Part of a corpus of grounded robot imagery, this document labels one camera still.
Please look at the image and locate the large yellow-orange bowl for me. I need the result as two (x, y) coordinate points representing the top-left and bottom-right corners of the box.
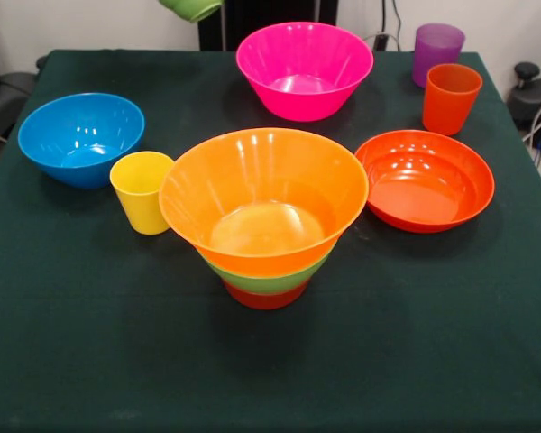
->
(158, 127), (371, 279)

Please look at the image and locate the large green bowl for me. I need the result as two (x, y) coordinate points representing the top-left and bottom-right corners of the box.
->
(197, 250), (333, 295)

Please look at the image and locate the small orange bowl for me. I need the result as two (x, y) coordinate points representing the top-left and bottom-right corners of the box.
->
(223, 279), (311, 310)

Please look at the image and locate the wide shallow orange bowl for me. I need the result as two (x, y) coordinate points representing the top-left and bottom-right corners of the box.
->
(354, 129), (496, 235)

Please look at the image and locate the large pink bowl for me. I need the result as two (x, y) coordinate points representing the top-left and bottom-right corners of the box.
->
(235, 21), (375, 123)

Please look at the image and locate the small green ribbed bowl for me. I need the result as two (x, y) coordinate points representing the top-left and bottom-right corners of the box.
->
(157, 0), (225, 23)

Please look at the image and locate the yellow cup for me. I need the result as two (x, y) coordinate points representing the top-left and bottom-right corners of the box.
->
(109, 151), (176, 236)

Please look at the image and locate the dark green tablecloth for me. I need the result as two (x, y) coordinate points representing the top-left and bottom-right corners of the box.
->
(0, 48), (541, 433)

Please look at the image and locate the blue bowl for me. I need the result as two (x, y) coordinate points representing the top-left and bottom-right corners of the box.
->
(17, 93), (146, 190)

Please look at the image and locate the orange cup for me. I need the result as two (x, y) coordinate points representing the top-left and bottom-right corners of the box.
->
(422, 63), (484, 137)

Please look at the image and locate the purple cup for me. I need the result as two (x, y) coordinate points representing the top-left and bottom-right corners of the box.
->
(411, 23), (467, 88)

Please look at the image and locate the black rounded base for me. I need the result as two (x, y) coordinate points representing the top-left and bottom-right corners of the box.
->
(507, 76), (541, 150)

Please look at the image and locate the dark grey chair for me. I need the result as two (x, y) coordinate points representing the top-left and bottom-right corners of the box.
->
(0, 70), (38, 141)

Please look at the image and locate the black clamp knob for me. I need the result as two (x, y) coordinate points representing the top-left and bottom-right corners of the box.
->
(513, 61), (541, 91)

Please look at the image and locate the black hanging cable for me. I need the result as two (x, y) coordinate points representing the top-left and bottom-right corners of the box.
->
(390, 0), (405, 51)

